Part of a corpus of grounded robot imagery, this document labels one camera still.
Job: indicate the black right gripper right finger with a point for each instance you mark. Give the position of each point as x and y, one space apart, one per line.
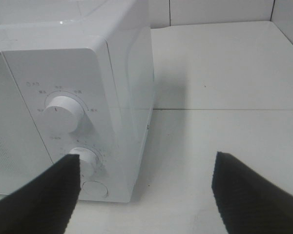
247 202

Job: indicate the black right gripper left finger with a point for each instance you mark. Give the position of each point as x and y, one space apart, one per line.
45 204

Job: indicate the white round door-release button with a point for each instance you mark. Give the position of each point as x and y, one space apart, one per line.
95 189

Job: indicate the white microwave door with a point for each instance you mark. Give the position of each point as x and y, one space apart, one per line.
23 155

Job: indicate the white timer knob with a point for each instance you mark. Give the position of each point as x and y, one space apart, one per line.
88 162

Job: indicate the white upper power knob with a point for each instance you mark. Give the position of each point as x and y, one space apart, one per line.
63 114

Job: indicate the white microwave oven body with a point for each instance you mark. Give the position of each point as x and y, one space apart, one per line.
99 53

